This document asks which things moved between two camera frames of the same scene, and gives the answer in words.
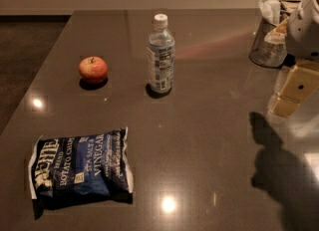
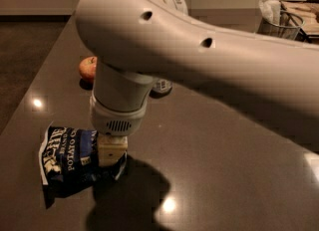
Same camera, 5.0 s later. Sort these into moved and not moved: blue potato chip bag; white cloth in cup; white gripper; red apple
Moved: blue potato chip bag; white gripper
Not moved: red apple; white cloth in cup
